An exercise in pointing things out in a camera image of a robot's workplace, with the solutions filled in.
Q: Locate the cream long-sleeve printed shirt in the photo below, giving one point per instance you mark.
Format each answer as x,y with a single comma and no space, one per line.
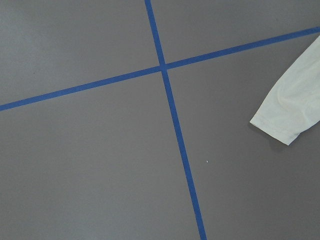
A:
292,106

